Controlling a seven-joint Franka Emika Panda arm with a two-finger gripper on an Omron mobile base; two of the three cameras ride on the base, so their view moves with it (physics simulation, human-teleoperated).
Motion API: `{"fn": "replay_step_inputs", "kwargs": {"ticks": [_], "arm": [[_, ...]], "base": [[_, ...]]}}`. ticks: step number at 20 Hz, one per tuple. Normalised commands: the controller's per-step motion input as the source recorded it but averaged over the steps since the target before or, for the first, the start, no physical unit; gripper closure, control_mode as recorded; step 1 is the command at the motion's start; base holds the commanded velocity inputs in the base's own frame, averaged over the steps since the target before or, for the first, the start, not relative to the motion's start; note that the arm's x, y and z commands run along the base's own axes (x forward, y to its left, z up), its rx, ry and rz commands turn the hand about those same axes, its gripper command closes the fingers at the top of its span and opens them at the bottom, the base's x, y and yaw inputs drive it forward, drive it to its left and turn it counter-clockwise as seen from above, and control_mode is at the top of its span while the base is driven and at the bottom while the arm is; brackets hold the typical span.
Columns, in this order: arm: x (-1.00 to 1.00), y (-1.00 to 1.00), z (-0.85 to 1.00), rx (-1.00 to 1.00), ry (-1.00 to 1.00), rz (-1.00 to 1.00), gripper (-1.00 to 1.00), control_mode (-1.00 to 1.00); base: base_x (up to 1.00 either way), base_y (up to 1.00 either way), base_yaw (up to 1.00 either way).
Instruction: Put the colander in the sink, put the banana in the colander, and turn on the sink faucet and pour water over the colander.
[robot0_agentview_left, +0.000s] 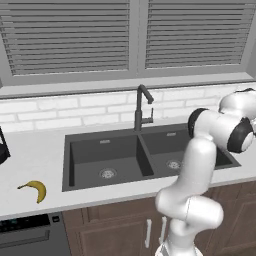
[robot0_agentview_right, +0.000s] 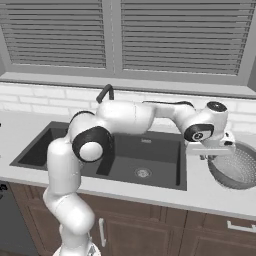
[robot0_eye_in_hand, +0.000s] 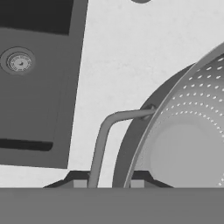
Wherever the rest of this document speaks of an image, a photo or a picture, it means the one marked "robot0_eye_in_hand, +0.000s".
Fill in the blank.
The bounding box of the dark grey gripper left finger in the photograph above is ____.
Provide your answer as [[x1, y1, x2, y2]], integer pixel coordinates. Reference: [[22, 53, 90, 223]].
[[43, 171, 91, 189]]

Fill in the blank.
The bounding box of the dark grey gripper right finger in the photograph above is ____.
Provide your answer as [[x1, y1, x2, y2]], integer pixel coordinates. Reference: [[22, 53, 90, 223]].
[[129, 171, 174, 189]]

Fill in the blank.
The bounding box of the grey metal colander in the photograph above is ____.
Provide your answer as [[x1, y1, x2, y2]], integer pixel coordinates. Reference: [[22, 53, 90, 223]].
[[87, 42, 224, 189]]

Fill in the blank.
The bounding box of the dark grey sink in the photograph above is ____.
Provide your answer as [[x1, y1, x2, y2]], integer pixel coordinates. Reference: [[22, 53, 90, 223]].
[[0, 0, 89, 170]]

